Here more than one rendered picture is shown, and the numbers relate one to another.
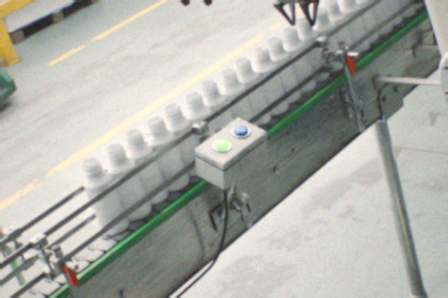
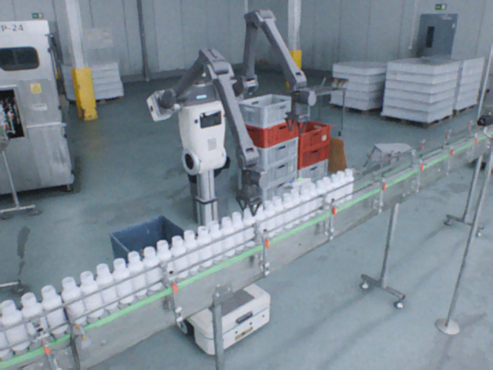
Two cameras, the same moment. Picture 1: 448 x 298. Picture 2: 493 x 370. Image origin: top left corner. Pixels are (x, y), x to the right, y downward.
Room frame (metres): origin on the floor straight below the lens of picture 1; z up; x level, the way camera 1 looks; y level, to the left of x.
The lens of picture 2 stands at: (3.56, -0.29, 1.92)
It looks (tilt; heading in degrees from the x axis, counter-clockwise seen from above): 24 degrees down; 180
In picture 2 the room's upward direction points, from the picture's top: 1 degrees counter-clockwise
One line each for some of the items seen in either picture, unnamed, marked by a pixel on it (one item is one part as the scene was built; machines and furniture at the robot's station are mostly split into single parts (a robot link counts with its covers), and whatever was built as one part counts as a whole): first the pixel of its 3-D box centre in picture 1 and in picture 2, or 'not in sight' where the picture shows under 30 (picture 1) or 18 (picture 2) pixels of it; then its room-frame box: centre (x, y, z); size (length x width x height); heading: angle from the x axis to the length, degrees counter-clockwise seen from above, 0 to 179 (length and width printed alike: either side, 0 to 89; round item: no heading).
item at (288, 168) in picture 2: not in sight; (268, 167); (-0.69, -0.03, 0.33); 0.61 x 0.41 x 0.22; 136
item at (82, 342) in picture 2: not in sight; (71, 351); (2.65, -0.87, 0.96); 0.23 x 0.10 x 0.27; 40
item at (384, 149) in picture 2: not in sight; (388, 159); (-1.26, 1.60, 0.21); 0.61 x 0.47 x 0.41; 3
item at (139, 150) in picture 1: (144, 166); (333, 190); (1.68, 0.17, 1.08); 0.06 x 0.06 x 0.17
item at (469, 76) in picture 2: not in sight; (449, 82); (-5.39, 4.44, 0.59); 1.25 x 1.03 x 1.17; 131
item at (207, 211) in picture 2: not in sight; (208, 226); (1.41, -0.53, 0.74); 0.11 x 0.11 x 0.40; 40
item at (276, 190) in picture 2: not in sight; (268, 185); (-0.69, -0.03, 0.11); 0.61 x 0.41 x 0.22; 136
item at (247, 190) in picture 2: not in sight; (248, 188); (2.06, -0.28, 1.27); 0.10 x 0.07 x 0.07; 40
